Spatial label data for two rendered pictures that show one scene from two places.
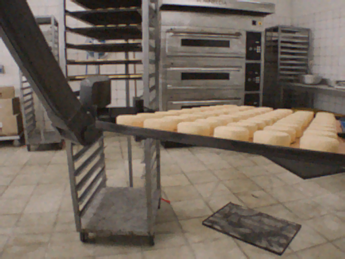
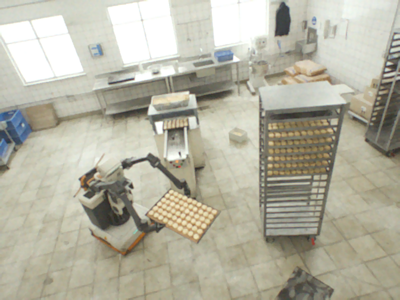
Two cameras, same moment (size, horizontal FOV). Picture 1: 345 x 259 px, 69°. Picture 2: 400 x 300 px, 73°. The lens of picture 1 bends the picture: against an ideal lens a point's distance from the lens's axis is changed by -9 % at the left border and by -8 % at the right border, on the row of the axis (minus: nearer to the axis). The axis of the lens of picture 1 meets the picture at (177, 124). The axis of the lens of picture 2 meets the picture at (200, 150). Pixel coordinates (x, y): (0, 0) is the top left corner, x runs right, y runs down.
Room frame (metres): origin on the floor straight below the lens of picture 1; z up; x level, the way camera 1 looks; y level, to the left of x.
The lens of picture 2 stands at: (1.11, -1.88, 2.91)
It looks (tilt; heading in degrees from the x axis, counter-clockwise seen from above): 35 degrees down; 98
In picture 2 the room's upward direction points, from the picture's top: 9 degrees counter-clockwise
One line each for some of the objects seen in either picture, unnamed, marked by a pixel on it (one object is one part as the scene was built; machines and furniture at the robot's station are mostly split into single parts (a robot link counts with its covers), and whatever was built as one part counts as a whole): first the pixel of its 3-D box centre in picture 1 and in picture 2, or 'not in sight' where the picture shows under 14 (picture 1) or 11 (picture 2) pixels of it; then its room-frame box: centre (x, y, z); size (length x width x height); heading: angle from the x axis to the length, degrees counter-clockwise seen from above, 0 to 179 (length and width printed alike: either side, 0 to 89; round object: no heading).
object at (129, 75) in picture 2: not in sight; (121, 77); (-1.25, 4.05, 0.93); 0.60 x 0.40 x 0.01; 15
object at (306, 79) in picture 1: (309, 79); not in sight; (4.09, -2.06, 0.95); 0.39 x 0.39 x 0.14
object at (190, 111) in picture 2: not in sight; (174, 116); (0.31, 1.73, 1.01); 0.72 x 0.33 x 0.34; 7
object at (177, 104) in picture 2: not in sight; (171, 102); (0.31, 1.73, 1.25); 0.56 x 0.29 x 0.14; 7
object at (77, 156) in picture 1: (91, 144); (286, 181); (1.76, 0.58, 0.60); 0.64 x 0.03 x 0.03; 179
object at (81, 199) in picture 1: (94, 181); (284, 196); (1.76, 0.58, 0.33); 0.64 x 0.03 x 0.03; 179
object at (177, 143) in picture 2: not in sight; (181, 165); (0.37, 1.23, 0.45); 0.70 x 0.34 x 0.90; 97
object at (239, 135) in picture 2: not in sight; (237, 134); (1.28, 2.51, 0.08); 0.30 x 0.22 x 0.16; 138
